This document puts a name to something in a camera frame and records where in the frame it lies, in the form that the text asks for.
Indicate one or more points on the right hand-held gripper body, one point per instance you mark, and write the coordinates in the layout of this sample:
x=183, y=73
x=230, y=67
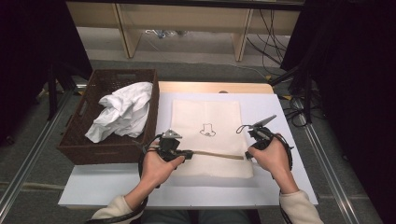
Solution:
x=261, y=137

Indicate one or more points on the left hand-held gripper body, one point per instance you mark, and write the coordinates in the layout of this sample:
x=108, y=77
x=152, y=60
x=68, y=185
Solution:
x=169, y=144

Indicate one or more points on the white printed cloth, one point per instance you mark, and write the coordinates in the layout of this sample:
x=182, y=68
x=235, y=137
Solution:
x=193, y=118

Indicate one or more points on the white shirt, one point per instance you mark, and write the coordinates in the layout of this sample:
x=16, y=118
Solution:
x=124, y=112

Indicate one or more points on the brown woven basket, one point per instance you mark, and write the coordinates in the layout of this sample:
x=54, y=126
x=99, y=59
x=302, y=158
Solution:
x=124, y=76

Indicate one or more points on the person's right hand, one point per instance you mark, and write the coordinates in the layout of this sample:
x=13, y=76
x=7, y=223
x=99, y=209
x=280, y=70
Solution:
x=274, y=161

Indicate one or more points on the person's left hand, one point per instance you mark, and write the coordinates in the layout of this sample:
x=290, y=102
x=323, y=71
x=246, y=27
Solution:
x=155, y=169

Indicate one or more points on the black metal stand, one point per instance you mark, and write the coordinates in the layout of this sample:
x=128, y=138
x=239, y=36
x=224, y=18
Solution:
x=308, y=93
x=52, y=93

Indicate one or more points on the person's legs in jeans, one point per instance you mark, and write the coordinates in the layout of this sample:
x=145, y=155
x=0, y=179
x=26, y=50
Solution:
x=218, y=217

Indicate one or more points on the white-topped wooden table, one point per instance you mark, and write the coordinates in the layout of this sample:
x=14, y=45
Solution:
x=93, y=186

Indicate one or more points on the clear plastic clutter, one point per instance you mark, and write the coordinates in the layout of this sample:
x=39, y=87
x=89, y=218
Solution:
x=160, y=33

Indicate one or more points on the black curtain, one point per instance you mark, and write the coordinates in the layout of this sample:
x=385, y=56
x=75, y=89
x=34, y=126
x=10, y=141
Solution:
x=25, y=46
x=358, y=77

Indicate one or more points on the wooden shelf unit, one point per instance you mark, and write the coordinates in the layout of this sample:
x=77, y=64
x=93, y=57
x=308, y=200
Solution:
x=186, y=18

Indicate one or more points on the metal floor rail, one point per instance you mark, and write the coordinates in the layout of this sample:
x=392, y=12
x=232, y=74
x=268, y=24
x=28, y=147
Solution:
x=330, y=180
x=31, y=155

